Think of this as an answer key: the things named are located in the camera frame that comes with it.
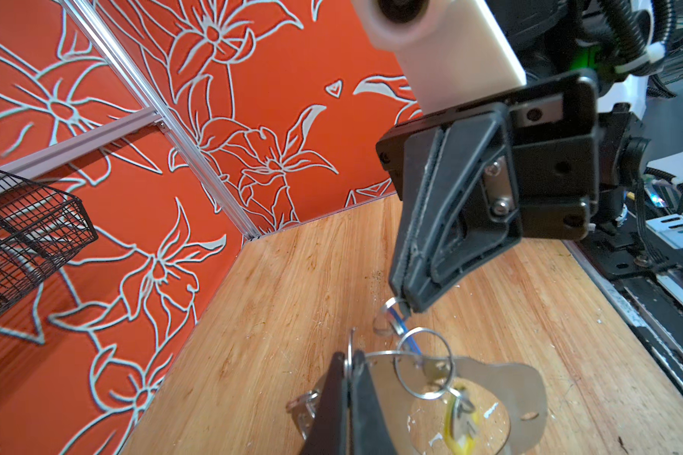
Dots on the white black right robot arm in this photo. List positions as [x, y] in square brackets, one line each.
[619, 41]

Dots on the black wire mesh basket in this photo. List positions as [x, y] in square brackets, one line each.
[42, 228]

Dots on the blue key tag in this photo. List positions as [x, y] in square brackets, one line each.
[397, 323]

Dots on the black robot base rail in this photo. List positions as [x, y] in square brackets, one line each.
[637, 262]

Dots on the yellow key tag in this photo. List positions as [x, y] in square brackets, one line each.
[461, 425]

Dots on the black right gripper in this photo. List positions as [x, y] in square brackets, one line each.
[524, 163]

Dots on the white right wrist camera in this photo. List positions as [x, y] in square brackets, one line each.
[450, 52]

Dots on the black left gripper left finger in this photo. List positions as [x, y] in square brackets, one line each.
[328, 433]

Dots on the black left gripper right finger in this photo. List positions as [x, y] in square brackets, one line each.
[369, 434]

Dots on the aluminium horizontal back rail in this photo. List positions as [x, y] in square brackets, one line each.
[64, 152]

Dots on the aluminium frame corner post right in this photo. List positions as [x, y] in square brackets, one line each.
[92, 25]

